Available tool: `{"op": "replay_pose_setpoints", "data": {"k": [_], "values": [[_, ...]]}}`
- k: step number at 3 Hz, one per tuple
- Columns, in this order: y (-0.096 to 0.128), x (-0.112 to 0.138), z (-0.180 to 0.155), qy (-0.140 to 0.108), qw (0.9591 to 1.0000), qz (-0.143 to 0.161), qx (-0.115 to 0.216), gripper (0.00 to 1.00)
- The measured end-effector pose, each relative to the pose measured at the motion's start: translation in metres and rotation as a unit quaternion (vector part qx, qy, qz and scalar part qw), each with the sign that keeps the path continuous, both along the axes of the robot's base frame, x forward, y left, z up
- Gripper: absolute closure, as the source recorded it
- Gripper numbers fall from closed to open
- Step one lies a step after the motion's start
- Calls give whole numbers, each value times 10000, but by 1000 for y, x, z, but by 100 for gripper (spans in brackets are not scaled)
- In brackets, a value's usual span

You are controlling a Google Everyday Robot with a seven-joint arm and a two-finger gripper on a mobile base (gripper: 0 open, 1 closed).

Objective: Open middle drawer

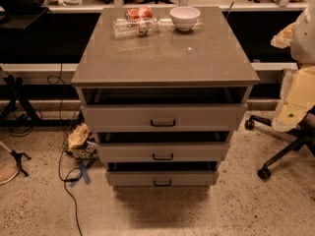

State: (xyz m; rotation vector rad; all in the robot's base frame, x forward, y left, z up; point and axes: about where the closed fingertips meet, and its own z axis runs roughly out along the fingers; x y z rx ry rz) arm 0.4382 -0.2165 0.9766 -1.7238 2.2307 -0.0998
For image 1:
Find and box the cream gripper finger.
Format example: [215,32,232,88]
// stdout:
[272,66,315,132]

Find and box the grey drawer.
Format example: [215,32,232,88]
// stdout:
[96,131,229,162]
[81,104,247,133]
[105,161,219,187]

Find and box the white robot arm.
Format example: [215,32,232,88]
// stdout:
[271,6,315,132]

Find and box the grey drawer cabinet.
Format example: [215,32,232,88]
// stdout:
[70,5,261,134]

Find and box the grey top drawer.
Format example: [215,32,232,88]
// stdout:
[81,104,247,133]

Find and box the grey bottom drawer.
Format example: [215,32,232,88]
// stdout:
[105,161,219,187]

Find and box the black office chair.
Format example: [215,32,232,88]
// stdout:
[244,105,315,181]

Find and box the white ceramic bowl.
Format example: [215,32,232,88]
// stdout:
[170,6,201,30]

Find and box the red soda can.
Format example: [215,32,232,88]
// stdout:
[125,6,153,20]

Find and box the clear plastic bottle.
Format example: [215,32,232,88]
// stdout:
[112,18,159,38]

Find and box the black tripod stand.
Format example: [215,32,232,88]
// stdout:
[0,140,31,177]

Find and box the black floor cable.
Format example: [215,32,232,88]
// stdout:
[46,62,85,236]

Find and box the black table frame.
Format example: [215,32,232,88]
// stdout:
[0,68,84,128]

